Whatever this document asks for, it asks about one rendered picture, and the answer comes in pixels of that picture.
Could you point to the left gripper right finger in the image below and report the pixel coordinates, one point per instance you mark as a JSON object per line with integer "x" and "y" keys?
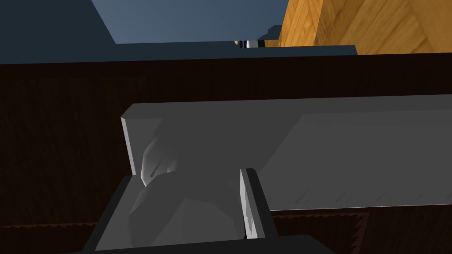
{"x": 255, "y": 211}

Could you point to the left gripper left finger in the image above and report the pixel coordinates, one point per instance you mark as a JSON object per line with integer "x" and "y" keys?
{"x": 112, "y": 215}

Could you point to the light wooden cabinet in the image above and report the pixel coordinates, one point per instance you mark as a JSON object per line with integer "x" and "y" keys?
{"x": 370, "y": 24}

